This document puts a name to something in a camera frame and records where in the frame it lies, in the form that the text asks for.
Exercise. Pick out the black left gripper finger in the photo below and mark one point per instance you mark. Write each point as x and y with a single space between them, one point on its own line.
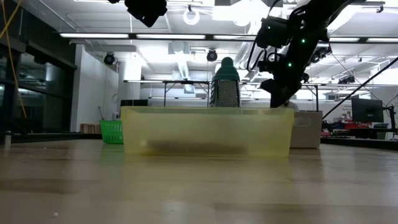
146 12

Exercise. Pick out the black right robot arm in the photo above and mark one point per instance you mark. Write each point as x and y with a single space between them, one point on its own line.
306 28

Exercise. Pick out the grey plastic bin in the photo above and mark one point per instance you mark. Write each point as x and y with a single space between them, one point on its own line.
308 130

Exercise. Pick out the red and blue bins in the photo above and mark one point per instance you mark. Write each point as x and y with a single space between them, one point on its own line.
345 126

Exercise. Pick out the yellow translucent plastic bin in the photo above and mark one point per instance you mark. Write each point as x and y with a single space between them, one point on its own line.
202 124

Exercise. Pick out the black monitor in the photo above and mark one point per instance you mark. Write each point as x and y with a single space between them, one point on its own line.
367 110

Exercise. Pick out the small green plastic basket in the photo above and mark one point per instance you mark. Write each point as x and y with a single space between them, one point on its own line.
112 132

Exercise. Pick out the wooden crate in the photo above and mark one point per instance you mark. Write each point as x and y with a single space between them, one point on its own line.
90 128

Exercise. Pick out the small white cylinder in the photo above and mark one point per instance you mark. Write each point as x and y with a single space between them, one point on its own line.
7 140

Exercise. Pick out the black ceiling camera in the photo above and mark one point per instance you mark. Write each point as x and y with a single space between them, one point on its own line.
109 59
212 55
323 53

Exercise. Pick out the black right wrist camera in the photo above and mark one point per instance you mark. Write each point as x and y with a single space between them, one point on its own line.
273 32

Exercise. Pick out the black background table frame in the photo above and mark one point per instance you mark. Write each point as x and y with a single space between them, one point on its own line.
186 82

